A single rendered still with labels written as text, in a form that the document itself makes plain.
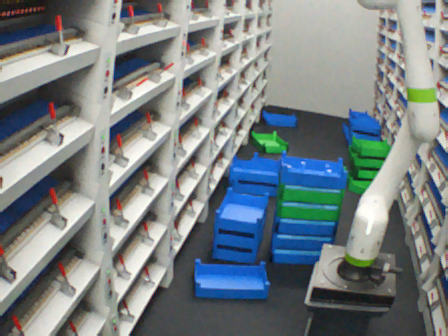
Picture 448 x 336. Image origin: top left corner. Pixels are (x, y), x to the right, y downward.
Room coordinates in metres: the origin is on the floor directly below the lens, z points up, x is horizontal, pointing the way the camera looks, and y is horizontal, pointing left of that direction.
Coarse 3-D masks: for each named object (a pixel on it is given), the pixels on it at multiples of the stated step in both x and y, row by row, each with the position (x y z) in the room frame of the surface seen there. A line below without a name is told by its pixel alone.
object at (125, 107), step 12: (156, 60) 1.82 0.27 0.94; (168, 60) 1.82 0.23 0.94; (168, 72) 1.81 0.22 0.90; (144, 84) 1.57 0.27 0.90; (156, 84) 1.62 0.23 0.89; (168, 84) 1.76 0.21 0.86; (132, 96) 1.42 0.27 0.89; (144, 96) 1.50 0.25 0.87; (120, 108) 1.29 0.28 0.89; (132, 108) 1.42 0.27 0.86
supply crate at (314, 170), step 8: (288, 160) 2.32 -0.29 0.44; (296, 160) 2.32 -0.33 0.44; (304, 160) 2.32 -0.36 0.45; (312, 160) 2.32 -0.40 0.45; (296, 168) 2.32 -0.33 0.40; (304, 168) 2.32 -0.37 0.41; (312, 168) 2.32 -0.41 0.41; (320, 168) 2.31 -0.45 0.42; (336, 168) 2.31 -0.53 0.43; (288, 176) 2.13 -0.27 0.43; (296, 176) 2.12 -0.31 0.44; (304, 176) 2.12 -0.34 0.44; (312, 176) 2.12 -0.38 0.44; (320, 176) 2.12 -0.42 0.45; (328, 176) 2.12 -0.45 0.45; (336, 176) 2.12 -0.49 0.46; (344, 176) 2.11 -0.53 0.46; (296, 184) 2.13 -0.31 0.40; (304, 184) 2.12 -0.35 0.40; (312, 184) 2.12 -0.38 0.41; (320, 184) 2.12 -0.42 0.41; (328, 184) 2.12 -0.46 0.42; (336, 184) 2.11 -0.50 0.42; (344, 184) 2.11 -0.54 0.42
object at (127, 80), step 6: (150, 66) 1.72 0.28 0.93; (156, 66) 1.76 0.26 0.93; (138, 72) 1.59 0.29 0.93; (144, 72) 1.64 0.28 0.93; (126, 78) 1.49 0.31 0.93; (132, 78) 1.53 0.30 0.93; (138, 78) 1.58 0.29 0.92; (114, 84) 1.39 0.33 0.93; (120, 84) 1.43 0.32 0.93; (126, 84) 1.48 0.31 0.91; (114, 90) 1.39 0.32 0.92
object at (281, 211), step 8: (280, 200) 2.13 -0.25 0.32; (280, 208) 2.13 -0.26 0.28; (288, 208) 2.13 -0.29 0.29; (296, 208) 2.12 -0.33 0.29; (304, 208) 2.12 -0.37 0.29; (312, 208) 2.12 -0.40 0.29; (280, 216) 2.13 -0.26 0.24; (288, 216) 2.13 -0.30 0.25; (296, 216) 2.12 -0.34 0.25; (304, 216) 2.12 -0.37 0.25; (312, 216) 2.12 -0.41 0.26; (320, 216) 2.12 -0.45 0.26; (328, 216) 2.12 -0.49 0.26; (336, 216) 2.11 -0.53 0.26
